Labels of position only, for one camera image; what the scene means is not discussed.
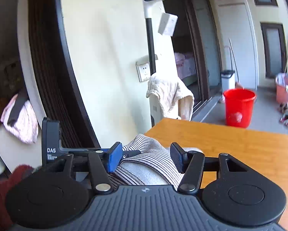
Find grey striped knit garment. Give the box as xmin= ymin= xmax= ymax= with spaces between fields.
xmin=107 ymin=133 xmax=204 ymax=190

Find gloved left hand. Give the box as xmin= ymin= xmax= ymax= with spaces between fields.
xmin=0 ymin=164 xmax=42 ymax=230

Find pink cloth on shelf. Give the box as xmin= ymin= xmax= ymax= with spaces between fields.
xmin=0 ymin=94 xmax=39 ymax=144

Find cream towel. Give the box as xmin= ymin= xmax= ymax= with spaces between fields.
xmin=146 ymin=73 xmax=195 ymax=125

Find red plastic bucket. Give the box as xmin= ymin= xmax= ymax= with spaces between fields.
xmin=223 ymin=89 xmax=257 ymax=128

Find white pedal trash bin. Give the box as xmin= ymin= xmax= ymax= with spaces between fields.
xmin=221 ymin=70 xmax=235 ymax=93

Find pink bed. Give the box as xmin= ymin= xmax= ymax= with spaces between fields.
xmin=174 ymin=52 xmax=197 ymax=80

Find white floor washer vacuum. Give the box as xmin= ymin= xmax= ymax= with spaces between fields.
xmin=141 ymin=0 xmax=180 ymax=128

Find slippers on floor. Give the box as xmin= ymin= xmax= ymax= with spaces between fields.
xmin=278 ymin=102 xmax=288 ymax=114

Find pink laundry basket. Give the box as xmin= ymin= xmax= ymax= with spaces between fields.
xmin=275 ymin=73 xmax=288 ymax=104

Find white paper tag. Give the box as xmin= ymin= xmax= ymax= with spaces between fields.
xmin=158 ymin=13 xmax=178 ymax=37

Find wall power socket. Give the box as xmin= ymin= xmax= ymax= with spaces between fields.
xmin=136 ymin=63 xmax=151 ymax=82

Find broom with red handle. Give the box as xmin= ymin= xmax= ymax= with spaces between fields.
xmin=227 ymin=38 xmax=244 ymax=89

